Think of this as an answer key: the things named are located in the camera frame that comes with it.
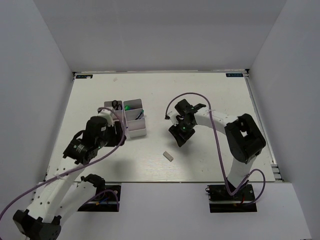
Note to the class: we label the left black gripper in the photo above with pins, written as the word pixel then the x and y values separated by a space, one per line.
pixel 113 130

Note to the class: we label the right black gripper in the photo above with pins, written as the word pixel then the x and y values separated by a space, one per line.
pixel 175 130

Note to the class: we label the green cap black highlighter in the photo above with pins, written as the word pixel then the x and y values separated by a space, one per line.
pixel 127 108

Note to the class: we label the black handled scissors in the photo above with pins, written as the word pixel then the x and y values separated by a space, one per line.
pixel 116 105

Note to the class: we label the grey white eraser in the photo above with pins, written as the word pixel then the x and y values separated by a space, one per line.
pixel 168 156

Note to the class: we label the blue ballpoint pen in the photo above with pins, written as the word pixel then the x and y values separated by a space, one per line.
pixel 140 115

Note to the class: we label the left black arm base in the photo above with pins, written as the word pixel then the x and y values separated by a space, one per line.
pixel 107 202

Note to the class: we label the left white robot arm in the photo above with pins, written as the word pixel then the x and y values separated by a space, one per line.
pixel 60 198

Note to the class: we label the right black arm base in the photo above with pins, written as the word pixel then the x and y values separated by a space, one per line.
pixel 221 202

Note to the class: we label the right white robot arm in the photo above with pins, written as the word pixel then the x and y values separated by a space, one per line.
pixel 244 138

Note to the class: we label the white right organizer box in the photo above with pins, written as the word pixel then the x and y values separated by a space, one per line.
pixel 135 128

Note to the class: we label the white organizer box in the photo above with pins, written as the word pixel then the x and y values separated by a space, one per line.
pixel 135 128
pixel 119 114

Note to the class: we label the white left organizer box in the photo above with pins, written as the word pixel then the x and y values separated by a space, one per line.
pixel 119 114

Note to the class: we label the left blue table label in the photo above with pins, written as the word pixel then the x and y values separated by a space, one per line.
pixel 84 76

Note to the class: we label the blue table label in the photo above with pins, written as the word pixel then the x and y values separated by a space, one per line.
pixel 234 75
pixel 84 76

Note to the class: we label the right blue table label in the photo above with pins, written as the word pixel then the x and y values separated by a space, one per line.
pixel 234 75

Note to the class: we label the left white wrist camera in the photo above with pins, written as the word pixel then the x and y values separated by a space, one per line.
pixel 106 114

